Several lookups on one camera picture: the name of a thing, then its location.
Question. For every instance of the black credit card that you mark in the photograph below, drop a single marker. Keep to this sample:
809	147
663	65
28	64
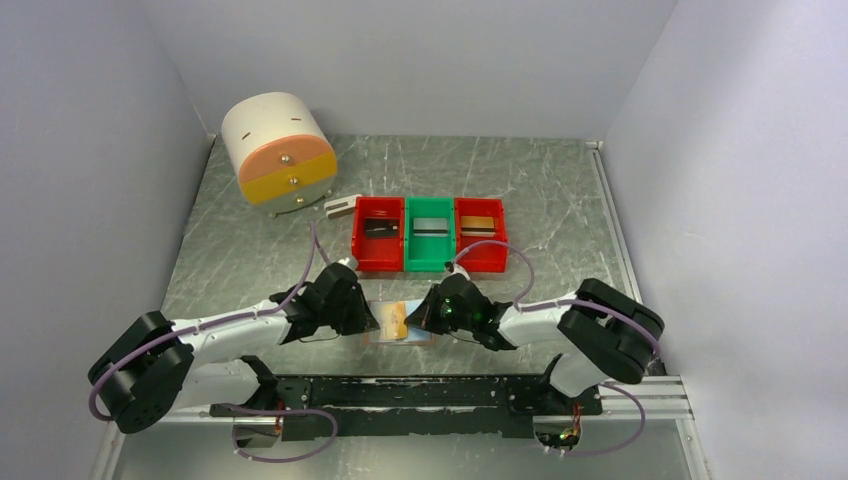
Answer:
381	228

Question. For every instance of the tan leather card holder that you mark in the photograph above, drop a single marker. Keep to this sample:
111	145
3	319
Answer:
416	336

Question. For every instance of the silver credit card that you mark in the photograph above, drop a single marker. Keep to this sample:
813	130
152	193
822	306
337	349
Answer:
430	227

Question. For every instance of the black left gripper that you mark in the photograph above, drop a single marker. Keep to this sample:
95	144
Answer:
362	319

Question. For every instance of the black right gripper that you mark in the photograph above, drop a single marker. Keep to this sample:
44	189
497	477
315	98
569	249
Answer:
424	316

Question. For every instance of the red bin with gold card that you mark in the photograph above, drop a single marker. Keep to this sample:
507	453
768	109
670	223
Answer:
488	258

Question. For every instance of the small white grey block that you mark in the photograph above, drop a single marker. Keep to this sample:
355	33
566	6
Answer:
340	207

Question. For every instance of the round white drawer cabinet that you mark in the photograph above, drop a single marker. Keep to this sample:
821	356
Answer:
280	156

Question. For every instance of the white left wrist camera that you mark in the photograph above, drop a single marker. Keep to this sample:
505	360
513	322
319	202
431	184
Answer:
349	262

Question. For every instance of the green plastic bin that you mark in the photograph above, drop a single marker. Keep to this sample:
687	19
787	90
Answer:
428	254

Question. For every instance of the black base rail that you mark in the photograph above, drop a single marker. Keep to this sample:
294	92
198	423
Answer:
360	406

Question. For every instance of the gold card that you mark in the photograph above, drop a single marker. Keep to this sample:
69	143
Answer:
393	327
477	226

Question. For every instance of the red bin with black card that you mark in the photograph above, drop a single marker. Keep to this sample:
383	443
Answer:
383	255

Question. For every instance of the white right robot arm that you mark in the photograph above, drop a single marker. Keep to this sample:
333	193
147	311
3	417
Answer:
607	334

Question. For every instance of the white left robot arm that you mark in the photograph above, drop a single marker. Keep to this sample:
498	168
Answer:
159	365

